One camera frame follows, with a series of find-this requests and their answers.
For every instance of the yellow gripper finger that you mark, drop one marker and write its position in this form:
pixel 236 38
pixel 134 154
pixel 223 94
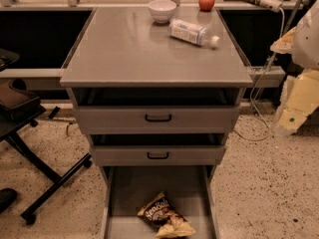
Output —
pixel 284 44
pixel 299 99

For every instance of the brown chip bag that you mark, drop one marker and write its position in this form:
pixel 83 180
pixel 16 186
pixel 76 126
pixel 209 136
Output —
pixel 160 213

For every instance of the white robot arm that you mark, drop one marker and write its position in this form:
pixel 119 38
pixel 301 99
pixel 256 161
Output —
pixel 305 46

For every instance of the grey drawer cabinet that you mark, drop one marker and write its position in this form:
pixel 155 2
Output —
pixel 122 47

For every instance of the grey bottom drawer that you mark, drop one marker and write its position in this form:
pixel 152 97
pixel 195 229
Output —
pixel 186 188

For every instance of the grey drawer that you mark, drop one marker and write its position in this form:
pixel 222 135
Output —
pixel 156 149
pixel 186 188
pixel 154 110

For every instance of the grey top drawer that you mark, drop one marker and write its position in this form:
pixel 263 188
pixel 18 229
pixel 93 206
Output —
pixel 154 110

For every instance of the grey middle drawer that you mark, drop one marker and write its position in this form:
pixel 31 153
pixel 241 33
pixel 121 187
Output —
pixel 156 149

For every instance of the red apple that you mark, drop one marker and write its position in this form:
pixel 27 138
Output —
pixel 206 5

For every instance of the clear plastic bottle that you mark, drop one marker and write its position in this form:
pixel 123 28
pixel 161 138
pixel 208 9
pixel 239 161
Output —
pixel 193 33

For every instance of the white ceramic bowl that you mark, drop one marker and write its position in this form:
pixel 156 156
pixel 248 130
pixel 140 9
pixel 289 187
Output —
pixel 162 10

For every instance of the black office chair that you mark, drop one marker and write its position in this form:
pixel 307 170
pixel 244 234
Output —
pixel 19 107

